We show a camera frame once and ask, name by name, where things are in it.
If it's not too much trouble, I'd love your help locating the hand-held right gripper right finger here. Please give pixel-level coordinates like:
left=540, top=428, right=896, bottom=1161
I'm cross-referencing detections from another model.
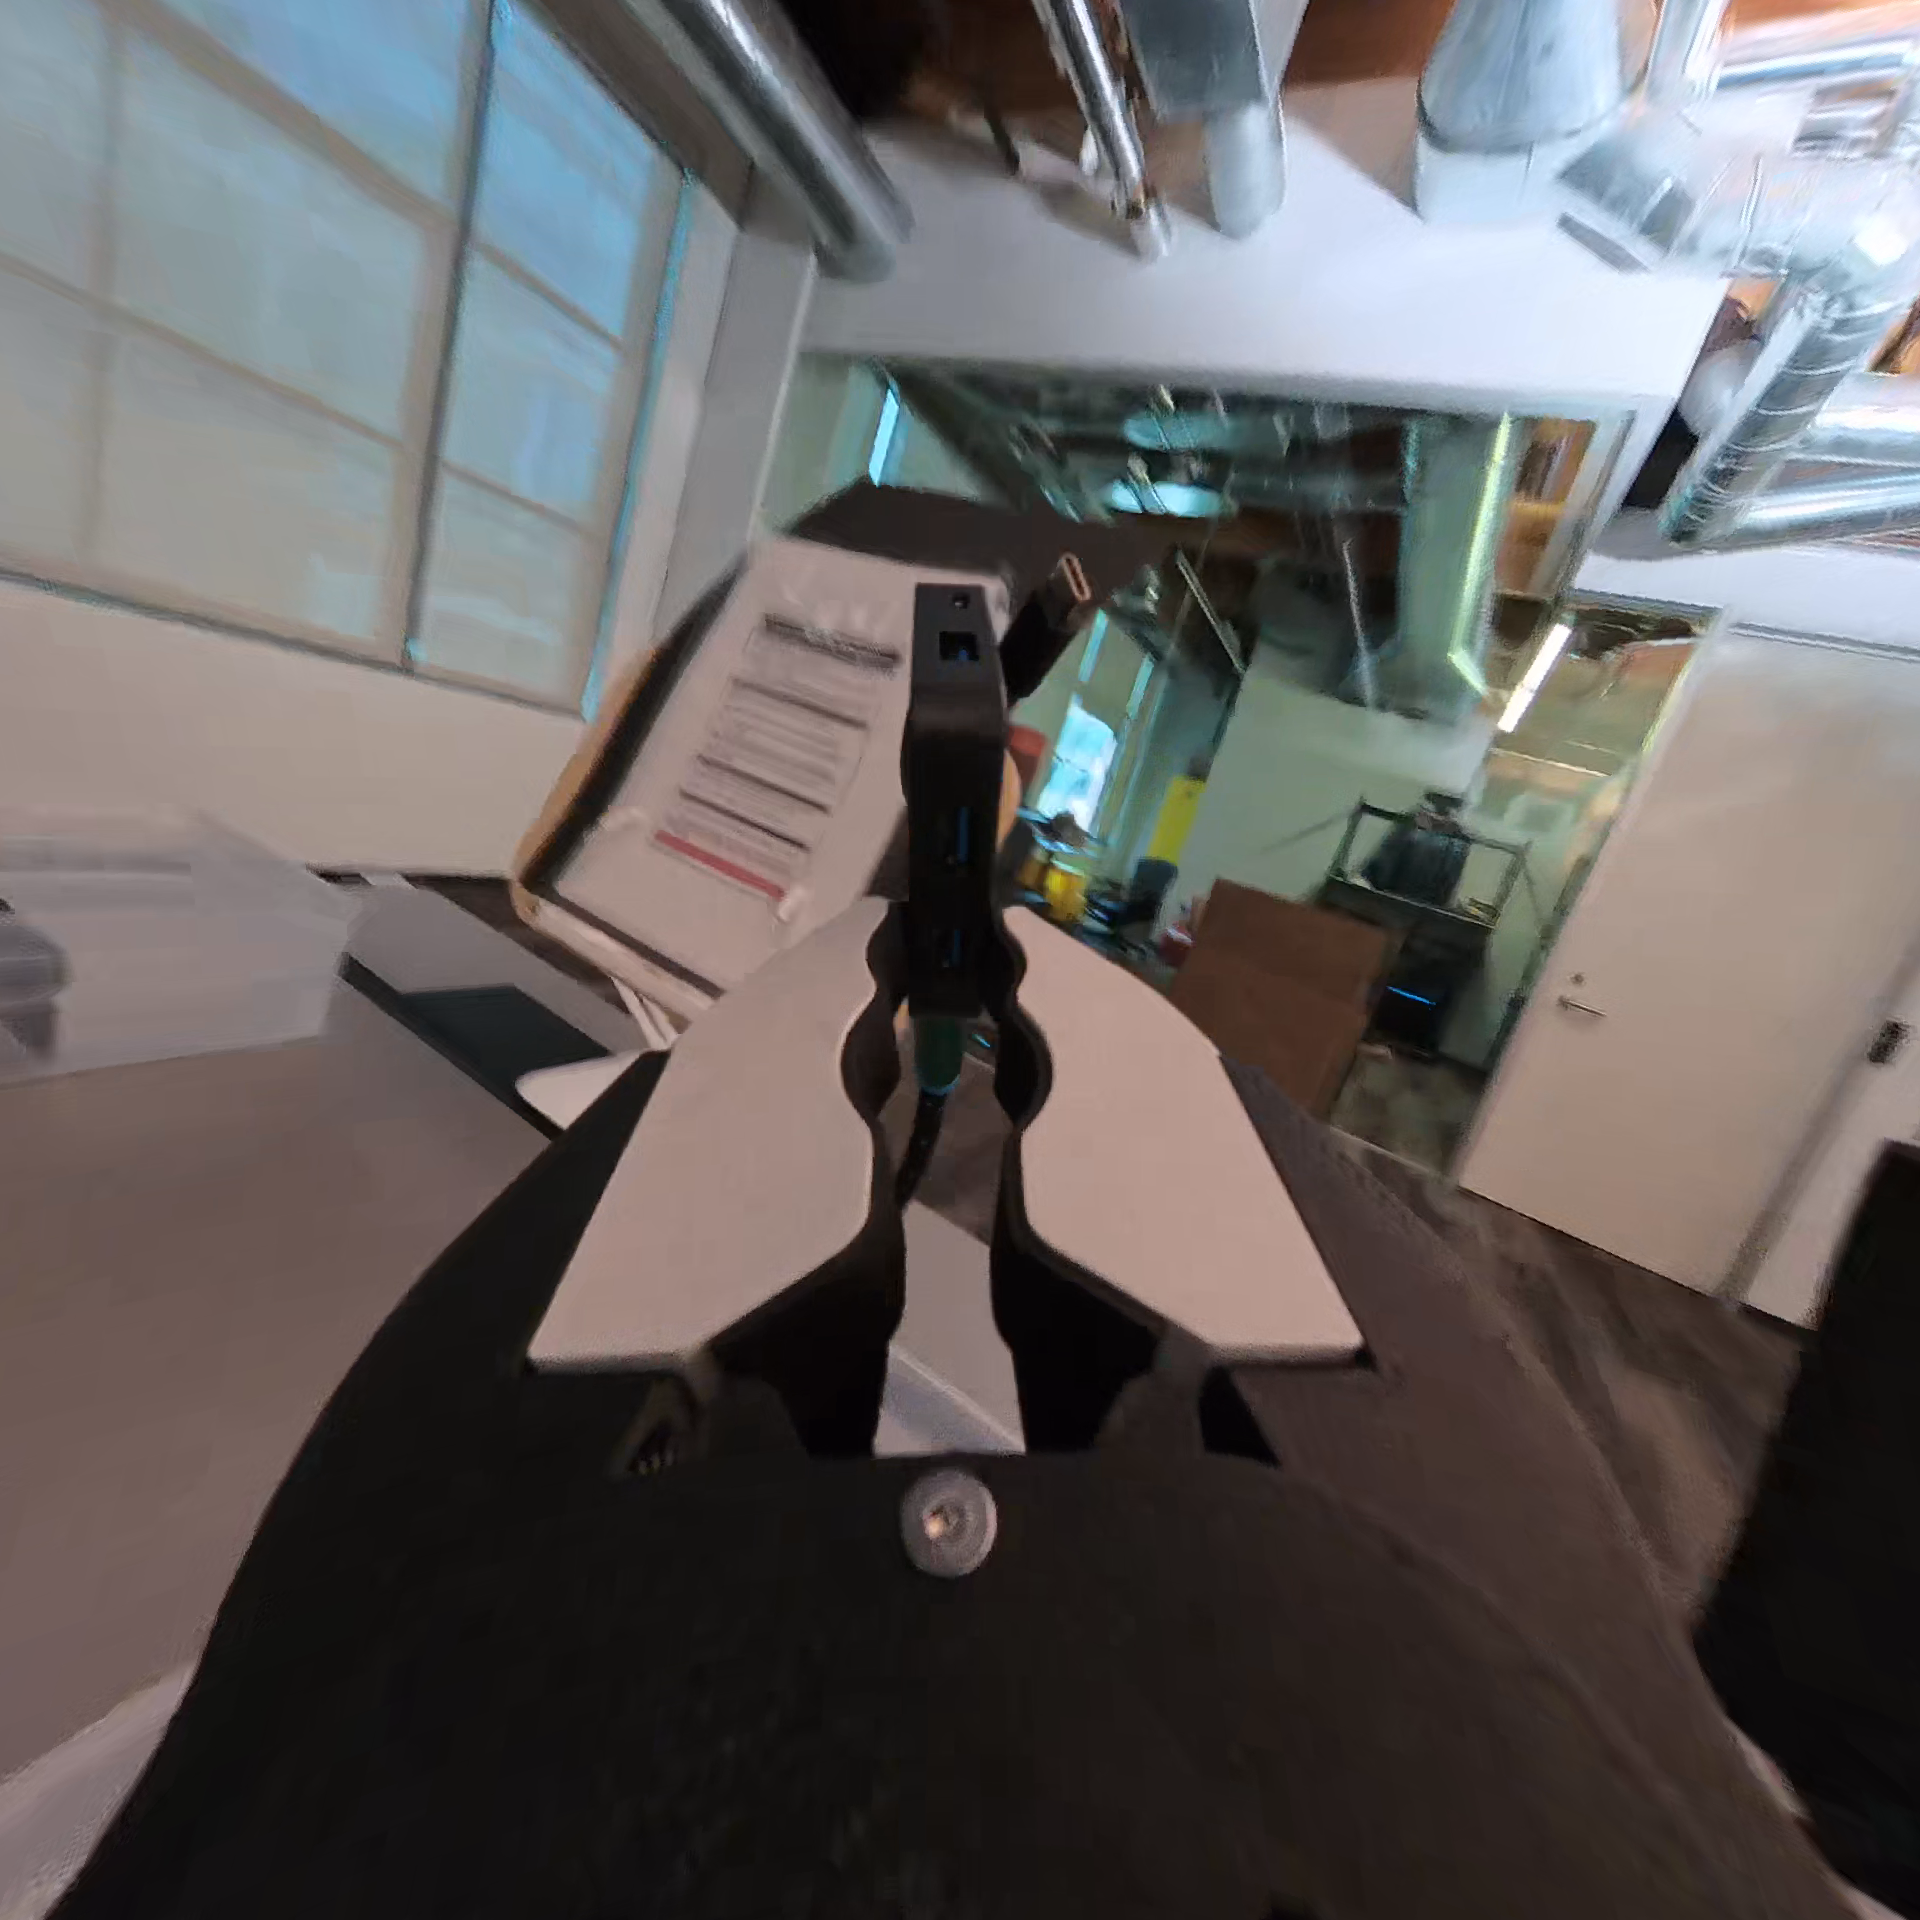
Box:
left=989, top=903, right=1369, bottom=1455

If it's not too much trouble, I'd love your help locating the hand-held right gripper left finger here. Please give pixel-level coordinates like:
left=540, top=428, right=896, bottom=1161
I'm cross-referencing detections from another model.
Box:
left=525, top=895, right=913, bottom=1455

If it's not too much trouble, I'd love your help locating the black usb hub adapter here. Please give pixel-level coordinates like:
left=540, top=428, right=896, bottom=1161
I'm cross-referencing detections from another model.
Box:
left=896, top=554, right=1104, bottom=1014

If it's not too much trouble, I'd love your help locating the clear plastic bin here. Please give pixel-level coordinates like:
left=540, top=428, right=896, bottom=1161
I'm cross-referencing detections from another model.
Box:
left=0, top=809, right=361, bottom=1081

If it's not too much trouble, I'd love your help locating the white display stand base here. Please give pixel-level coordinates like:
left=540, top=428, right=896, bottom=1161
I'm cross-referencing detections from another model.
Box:
left=516, top=1046, right=669, bottom=1129

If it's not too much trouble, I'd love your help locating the brown cardboard box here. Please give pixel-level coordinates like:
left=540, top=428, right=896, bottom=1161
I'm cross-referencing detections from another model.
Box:
left=1170, top=877, right=1396, bottom=1113

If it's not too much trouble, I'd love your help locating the black display board instruction sheet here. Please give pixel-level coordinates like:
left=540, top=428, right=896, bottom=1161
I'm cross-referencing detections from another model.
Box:
left=516, top=479, right=1187, bottom=1022

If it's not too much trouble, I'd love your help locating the white door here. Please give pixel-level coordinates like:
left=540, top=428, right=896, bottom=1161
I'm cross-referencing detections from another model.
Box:
left=1464, top=615, right=1920, bottom=1327

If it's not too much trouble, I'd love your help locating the black office chair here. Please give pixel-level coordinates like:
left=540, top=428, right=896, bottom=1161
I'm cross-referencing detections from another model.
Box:
left=1697, top=1140, right=1920, bottom=1906

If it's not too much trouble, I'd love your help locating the silver ceiling ductwork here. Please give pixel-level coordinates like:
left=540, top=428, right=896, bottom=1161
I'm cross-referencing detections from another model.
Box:
left=1036, top=0, right=1920, bottom=549

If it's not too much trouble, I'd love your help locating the large paned window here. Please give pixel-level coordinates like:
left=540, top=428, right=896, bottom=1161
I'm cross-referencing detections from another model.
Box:
left=0, top=0, right=706, bottom=706

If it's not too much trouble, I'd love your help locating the ribbed silver round duct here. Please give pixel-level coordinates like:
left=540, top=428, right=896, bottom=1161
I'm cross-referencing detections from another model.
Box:
left=645, top=0, right=916, bottom=287

